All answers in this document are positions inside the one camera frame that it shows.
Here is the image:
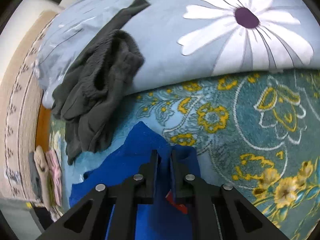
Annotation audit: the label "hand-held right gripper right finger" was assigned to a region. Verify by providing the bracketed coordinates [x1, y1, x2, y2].
[170, 149, 292, 240]

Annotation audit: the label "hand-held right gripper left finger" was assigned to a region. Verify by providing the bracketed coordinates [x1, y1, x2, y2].
[37, 150, 159, 240]

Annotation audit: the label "blue sweatshirt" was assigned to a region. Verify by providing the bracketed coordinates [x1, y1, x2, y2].
[69, 121, 200, 240]

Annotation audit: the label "orange wooden bed frame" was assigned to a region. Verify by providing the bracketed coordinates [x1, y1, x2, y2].
[35, 104, 52, 153]

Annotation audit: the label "dark grey fleece pants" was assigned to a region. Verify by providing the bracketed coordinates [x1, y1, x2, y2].
[51, 0, 152, 165]

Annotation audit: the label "pink folded garment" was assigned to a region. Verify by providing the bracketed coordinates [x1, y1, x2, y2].
[45, 150, 63, 205]

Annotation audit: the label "grey folded garment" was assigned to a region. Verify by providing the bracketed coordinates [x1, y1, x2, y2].
[28, 152, 43, 200]

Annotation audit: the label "olive folded garment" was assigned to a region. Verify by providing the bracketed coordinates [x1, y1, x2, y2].
[47, 175, 57, 205]

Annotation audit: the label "teal floral blanket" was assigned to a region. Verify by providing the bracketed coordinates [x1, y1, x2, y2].
[49, 69, 320, 240]

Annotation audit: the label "beige patterned headboard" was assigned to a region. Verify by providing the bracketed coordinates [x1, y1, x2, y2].
[0, 10, 60, 203]

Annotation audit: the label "grey-blue floral quilt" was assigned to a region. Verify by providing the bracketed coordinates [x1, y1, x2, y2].
[32, 0, 320, 110]

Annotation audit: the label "beige folded garment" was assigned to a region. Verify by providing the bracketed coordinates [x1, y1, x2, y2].
[34, 146, 54, 212]

